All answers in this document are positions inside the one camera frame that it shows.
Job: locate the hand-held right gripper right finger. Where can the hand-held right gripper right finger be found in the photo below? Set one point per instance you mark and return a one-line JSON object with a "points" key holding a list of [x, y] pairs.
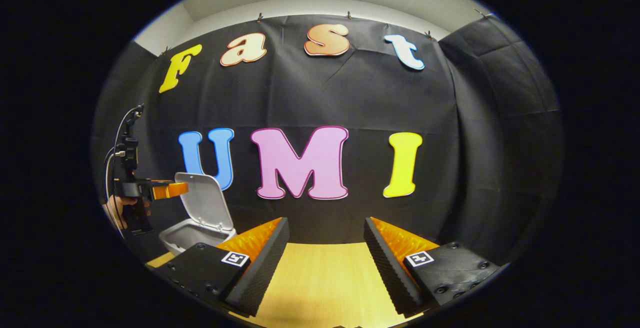
{"points": [[390, 273]]}

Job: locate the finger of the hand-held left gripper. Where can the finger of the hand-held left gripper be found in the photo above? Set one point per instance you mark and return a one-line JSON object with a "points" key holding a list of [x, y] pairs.
{"points": [[170, 190]]}

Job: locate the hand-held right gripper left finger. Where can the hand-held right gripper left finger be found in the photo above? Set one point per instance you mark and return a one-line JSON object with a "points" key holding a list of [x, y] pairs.
{"points": [[260, 273]]}

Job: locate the grey desktop garbage bin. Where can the grey desktop garbage bin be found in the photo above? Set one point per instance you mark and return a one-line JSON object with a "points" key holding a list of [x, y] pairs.
{"points": [[205, 203]]}

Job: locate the wooden desktop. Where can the wooden desktop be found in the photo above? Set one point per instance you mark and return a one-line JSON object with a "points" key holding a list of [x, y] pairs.
{"points": [[325, 288]]}

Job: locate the black backdrop cloth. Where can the black backdrop cloth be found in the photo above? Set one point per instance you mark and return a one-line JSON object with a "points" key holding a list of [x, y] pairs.
{"points": [[350, 98]]}

